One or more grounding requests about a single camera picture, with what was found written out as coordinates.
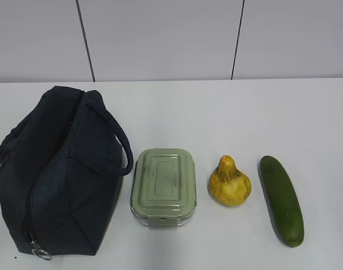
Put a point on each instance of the green lidded food container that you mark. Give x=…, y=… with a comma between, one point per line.
x=164, y=187

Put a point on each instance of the yellow pear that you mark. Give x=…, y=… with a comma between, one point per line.
x=228, y=185

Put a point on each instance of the dark blue lunch bag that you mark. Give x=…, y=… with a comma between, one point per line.
x=61, y=173

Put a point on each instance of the green cucumber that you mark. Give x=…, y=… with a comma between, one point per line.
x=282, y=202

